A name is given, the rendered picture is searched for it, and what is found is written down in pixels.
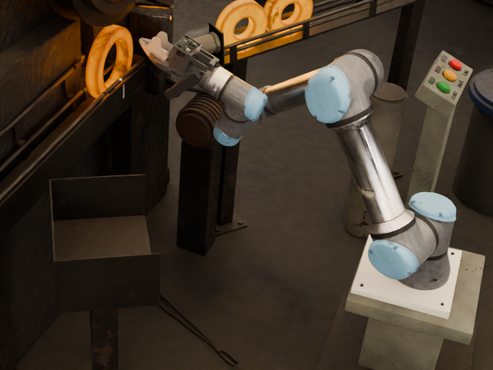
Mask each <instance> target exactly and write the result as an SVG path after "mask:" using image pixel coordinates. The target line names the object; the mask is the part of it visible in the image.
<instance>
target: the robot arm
mask: <svg viewBox="0 0 493 370"><path fill-rule="evenodd" d="M189 39H191V40H193V41H194V42H196V43H197V45H196V44H195V43H193V42H192V41H190V40H189ZM139 43H140V45H141V46H142V48H143V50H144V51H145V53H146V55H148V56H149V59H150V60H151V61H152V62H153V63H154V64H155V65H156V66H157V67H158V68H160V69H161V70H163V71H165V72H167V73H168V74H171V75H173V76H176V77H179V78H180V77H181V78H183V79H182V80H181V81H179V82H178V83H175V84H171V85H170V86H169V88H168V90H167V91H166V92H165V93H164V94H165V96H166V97H167V98H168V100H171V99H173V98H177V97H179V96H180V95H181V93H183V92H184V91H186V90H187V89H189V88H191V87H193V86H194V85H196V84H198V83H199V82H200V81H201V82H200V88H201V89H203V90H205V92H206V93H208V94H209V95H212V96H213V97H214V98H216V99H218V100H219V101H221V102H222V103H224V106H223V109H222V111H221V113H220V116H219V118H218V120H217V121H216V125H215V128H214V130H213V135H214V137H215V139H216V140H217V142H219V143H220V144H222V145H226V146H234V145H236V144H237V143H238V141H239V140H240V139H241V138H242V134H243V133H244V132H246V131H248V130H249V129H251V128H252V127H253V126H255V125H257V124H258V123H259V122H261V121H262V120H264V119H266V118H267V117H271V116H273V115H277V114H279V113H282V112H286V111H288V110H291V109H295V108H297V107H300V106H304V105H307V107H308V109H309V110H310V113H311V114H312V115H313V117H317V120H319V121H321V122H322V123H325V124H326V127H327V128H328V129H330V130H333V131H335V132H336V134H337V137H338V139H339V141H340V144H341V146H342V149H343V152H344V154H345V156H346V159H347V161H348V164H349V167H350V168H351V171H352V174H353V176H354V179H355V181H356V183H357V187H358V189H359V192H360V194H361V196H362V199H363V202H364V204H365V207H366V209H367V211H368V214H369V217H370V220H371V223H370V225H369V227H368V231H369V234H370V237H371V238H372V241H373V242H372V243H371V244H370V247H369V250H368V258H369V260H370V262H371V264H372V265H373V267H374V268H375V269H376V270H377V271H378V272H380V273H381V274H383V275H384V276H386V277H388V278H392V279H396V280H398V281H399V282H400V283H402V284H404V285H405V286H408V287H409V288H412V289H417V290H422V291H430V290H434V289H438V288H441V287H442V286H444V285H445V284H446V283H447V281H448V279H449V277H450V262H449V257H448V248H449V244H450V238H451V234H452V231H453V225H454V221H455V220H456V207H455V206H454V205H453V202H452V201H451V200H449V199H448V198H446V197H444V196H442V195H439V194H436V193H433V192H420V193H417V194H415V195H413V196H412V197H411V200H410V201H409V209H405V207H404V205H403V202H402V199H401V196H400V194H399V192H398V189H397V186H396V184H395V181H394V179H393V176H392V173H391V171H390V168H389V166H388V163H387V160H386V158H385V156H384V152H383V150H382V148H381V145H380V143H379V139H378V137H377V135H376V132H375V129H374V127H373V124H372V122H371V120H370V117H371V115H372V114H373V110H374V109H373V106H372V103H371V101H370V98H369V97H371V96H372V94H374V93H375V92H376V91H377V90H378V89H379V88H380V86H381V83H382V82H383V78H384V68H383V65H382V63H381V60H380V59H379V58H378V57H377V56H376V55H375V54H374V53H373V52H371V51H368V50H365V49H355V50H352V51H350V52H348V53H346V54H344V55H343V56H341V57H338V58H337V59H335V60H334V62H332V63H331V64H329V65H327V66H325V67H323V68H320V69H317V70H314V71H312V72H309V73H306V74H304V75H301V76H298V77H296V78H293V79H290V80H287V81H284V82H282V83H279V84H276V85H274V86H265V87H262V88H260V89H259V90H258V89H257V88H256V87H253V86H251V85H250V84H247V83H246V82H245V81H243V80H241V79H239V78H238V77H237V76H234V75H233V74H232V73H230V72H229V71H227V70H225V69H224V68H222V67H219V66H217V65H218V63H219V59H218V58H216V57H215V56H213V55H212V54H209V53H208V52H207V51H205V50H203V49H202V46H203V44H201V43H199V42H197V41H196V40H194V39H193V38H191V37H189V36H188V35H185V37H182V38H181V39H180V40H179V41H178V42H176V44H174V45H172V44H170V43H169V42H168V39H167V33H165V32H159V33H158V34H157V35H156V37H153V39H152V40H150V39H146V38H140V39H139ZM167 58H169V59H168V61H167Z"/></svg>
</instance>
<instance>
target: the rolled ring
mask: <svg viewBox="0 0 493 370"><path fill-rule="evenodd" d="M114 43H116V47H117V56H116V61H115V64H114V68H113V71H112V74H111V75H110V77H109V78H108V80H107V81H106V82H105V83H104V80H103V68H104V64H105V61H106V56H107V54H108V52H109V50H110V48H111V47H112V46H113V44H114ZM132 58H133V40H132V36H131V33H130V32H129V31H128V30H127V29H126V28H125V27H122V26H118V25H114V24H113V25H111V26H107V27H104V28H103V29H102V30H101V31H100V33H99V34H98V36H97V37H96V38H95V41H94V43H93V44H92V48H91V49H90V53H89V56H88V60H87V67H86V84H87V89H88V91H89V93H90V95H91V96H93V97H94V98H97V97H98V96H99V95H100V94H101V93H102V92H103V91H104V90H106V89H107V88H108V87H109V86H110V85H112V84H113V83H114V82H115V81H116V80H117V79H118V78H120V77H121V76H122V75H123V74H124V73H125V72H126V71H128V70H129V69H130V68H131V63H132Z"/></svg>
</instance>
